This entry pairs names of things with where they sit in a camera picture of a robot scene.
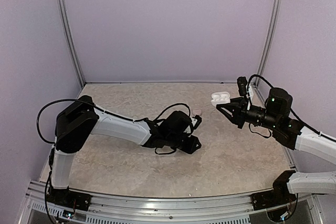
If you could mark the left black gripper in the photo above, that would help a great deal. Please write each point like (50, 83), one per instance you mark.
(190, 149)

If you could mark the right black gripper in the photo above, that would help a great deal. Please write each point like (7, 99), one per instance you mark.
(239, 110)

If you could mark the white earbud charging case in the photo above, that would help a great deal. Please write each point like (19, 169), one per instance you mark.
(220, 98)

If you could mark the pink earbud charging case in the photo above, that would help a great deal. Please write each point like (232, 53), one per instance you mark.
(197, 112)

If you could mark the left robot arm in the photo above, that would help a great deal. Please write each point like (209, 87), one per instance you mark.
(83, 118)

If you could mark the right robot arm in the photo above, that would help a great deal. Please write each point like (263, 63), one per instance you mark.
(290, 133)

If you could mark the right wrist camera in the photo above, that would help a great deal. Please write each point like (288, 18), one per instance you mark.
(244, 89)

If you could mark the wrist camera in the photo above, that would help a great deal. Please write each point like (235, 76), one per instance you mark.
(193, 125)
(244, 89)

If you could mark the right aluminium frame post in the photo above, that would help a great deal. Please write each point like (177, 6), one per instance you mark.
(269, 36)

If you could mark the aluminium frame post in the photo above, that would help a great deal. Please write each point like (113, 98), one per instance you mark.
(269, 36)
(70, 42)

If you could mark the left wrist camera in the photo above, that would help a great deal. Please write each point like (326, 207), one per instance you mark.
(193, 125)

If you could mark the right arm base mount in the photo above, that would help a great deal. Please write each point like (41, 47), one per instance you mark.
(278, 195)

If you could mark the front aluminium rail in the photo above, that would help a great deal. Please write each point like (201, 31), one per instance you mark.
(107, 208)

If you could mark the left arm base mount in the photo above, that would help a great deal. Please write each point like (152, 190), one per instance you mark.
(69, 199)

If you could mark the left aluminium frame post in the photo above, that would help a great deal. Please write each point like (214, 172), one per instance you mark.
(70, 42)

